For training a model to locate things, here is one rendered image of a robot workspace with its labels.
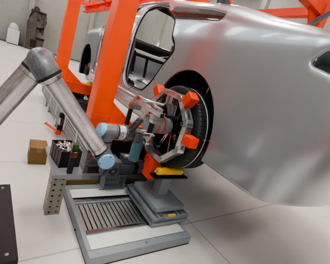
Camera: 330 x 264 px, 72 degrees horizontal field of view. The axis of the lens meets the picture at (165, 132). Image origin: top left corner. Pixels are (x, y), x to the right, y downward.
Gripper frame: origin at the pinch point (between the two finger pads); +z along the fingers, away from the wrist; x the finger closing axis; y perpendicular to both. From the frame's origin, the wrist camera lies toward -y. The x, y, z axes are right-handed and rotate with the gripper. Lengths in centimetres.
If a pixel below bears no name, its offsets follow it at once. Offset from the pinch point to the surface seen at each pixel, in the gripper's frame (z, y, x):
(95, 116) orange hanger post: -18, 10, -60
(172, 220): 41, 70, 8
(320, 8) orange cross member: 244, -184, -62
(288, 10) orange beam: 255, -188, -115
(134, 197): 21, 70, -26
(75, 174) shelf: -40, 38, -11
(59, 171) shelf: -48, 38, -15
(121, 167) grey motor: 9, 49, -42
